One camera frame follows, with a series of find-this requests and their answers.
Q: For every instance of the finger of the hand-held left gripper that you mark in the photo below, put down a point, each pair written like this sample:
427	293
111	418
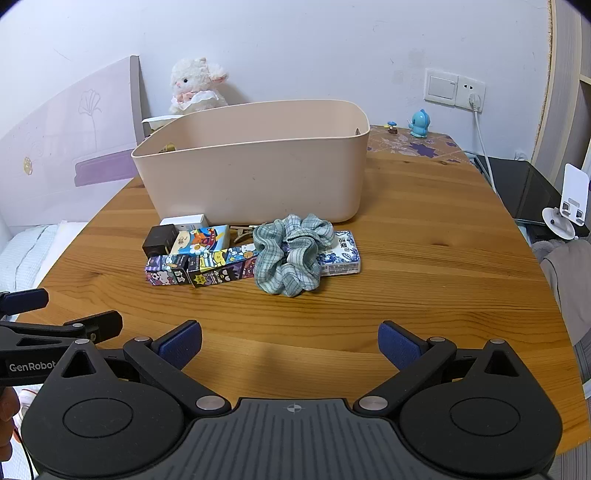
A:
25	300
99	324

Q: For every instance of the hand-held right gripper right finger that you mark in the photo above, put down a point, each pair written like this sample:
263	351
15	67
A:
398	345

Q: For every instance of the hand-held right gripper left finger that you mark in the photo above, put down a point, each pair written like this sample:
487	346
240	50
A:
180	345

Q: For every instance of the purple yellow cartoon print box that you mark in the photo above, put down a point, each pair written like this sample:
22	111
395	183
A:
221	267

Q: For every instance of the black power adapter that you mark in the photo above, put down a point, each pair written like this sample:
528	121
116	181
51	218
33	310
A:
159	242

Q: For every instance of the blue white tissue packet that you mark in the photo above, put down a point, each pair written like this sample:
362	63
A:
342	256

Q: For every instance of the orange cartoon tissue packet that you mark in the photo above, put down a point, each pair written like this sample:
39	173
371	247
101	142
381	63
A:
203	240

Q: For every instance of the white charger box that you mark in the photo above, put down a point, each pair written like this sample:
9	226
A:
184	221

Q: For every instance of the beige hair claw clip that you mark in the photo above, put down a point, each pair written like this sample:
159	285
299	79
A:
241	233

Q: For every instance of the green checked hair scrunchie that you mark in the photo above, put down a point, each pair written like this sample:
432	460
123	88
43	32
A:
288	258

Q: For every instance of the beige plastic storage bin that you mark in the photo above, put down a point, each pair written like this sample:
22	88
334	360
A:
254	175

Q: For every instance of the person's left hand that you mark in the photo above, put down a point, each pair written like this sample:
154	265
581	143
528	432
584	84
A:
7	410

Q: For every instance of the white bedding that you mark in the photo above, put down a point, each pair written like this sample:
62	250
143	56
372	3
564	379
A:
32	258

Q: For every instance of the pink purple bed headboard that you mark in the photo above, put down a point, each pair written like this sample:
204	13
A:
69	152

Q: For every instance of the grey cloth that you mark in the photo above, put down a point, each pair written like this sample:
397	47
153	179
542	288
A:
570	277

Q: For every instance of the small gold item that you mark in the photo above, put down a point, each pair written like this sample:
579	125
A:
168	147

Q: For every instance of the purple flower table mat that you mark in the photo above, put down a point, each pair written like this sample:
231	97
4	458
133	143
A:
415	147

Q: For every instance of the white paper box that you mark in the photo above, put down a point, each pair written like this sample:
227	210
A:
159	121

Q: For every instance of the small mushroom figurine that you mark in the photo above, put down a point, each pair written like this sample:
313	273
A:
392	128

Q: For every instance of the blue cartoon figurine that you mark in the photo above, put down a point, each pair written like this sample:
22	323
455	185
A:
419	124

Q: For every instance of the white phone stand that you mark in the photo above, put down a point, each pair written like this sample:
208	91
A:
575	184

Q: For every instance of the white plush lamb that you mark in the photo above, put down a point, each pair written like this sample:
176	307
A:
194	87

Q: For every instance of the light wooden cabinet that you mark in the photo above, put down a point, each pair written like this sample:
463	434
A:
570	83

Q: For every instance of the white wall socket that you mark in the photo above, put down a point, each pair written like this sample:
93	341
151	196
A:
471	94

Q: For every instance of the white wall switch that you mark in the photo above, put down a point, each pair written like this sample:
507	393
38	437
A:
441	86

